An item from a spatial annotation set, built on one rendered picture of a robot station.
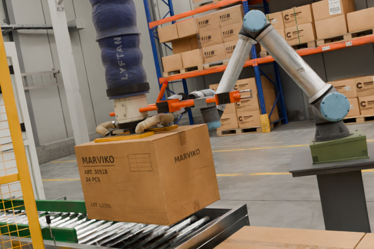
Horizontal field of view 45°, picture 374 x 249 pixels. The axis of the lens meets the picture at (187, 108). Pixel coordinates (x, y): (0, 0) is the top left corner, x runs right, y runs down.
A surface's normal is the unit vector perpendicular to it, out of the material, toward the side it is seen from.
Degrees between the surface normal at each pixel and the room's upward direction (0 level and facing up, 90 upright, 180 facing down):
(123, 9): 75
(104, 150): 90
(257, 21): 81
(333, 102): 91
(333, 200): 90
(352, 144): 90
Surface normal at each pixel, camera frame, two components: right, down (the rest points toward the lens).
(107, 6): -0.02, -0.23
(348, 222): -0.27, 0.10
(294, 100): -0.58, 0.15
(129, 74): 0.22, -0.19
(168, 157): 0.76, -0.11
